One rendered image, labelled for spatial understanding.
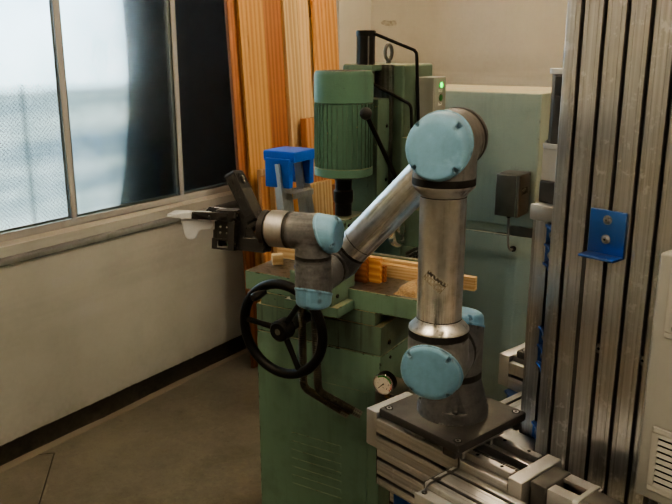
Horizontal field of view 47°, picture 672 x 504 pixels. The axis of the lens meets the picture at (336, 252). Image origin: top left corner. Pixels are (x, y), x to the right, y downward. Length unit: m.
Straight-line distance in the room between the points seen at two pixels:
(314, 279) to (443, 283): 0.27
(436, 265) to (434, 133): 0.24
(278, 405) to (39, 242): 1.20
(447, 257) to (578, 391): 0.43
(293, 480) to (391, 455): 0.85
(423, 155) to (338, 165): 0.93
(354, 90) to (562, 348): 0.99
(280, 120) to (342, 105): 1.75
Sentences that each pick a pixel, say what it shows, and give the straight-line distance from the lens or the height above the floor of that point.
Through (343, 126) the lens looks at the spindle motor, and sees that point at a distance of 2.26.
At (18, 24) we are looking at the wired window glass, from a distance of 3.19.
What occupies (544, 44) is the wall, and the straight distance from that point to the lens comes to 4.46.
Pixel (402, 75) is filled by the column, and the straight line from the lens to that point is 2.44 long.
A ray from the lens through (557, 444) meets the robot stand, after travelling 1.74.
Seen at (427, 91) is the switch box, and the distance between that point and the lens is 2.51.
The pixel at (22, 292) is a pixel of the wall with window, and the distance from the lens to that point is 3.18.
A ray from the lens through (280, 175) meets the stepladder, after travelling 3.18.
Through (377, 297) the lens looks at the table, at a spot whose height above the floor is 0.89.
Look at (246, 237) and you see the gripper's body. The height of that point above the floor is 1.19.
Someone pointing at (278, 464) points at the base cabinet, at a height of 0.26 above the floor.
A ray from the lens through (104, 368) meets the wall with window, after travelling 3.52.
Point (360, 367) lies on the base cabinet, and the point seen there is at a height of 0.66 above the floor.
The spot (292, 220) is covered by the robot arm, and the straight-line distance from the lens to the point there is 1.53.
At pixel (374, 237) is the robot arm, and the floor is 1.19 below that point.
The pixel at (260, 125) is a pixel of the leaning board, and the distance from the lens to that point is 3.80.
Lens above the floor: 1.57
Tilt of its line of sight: 15 degrees down
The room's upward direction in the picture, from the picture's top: straight up
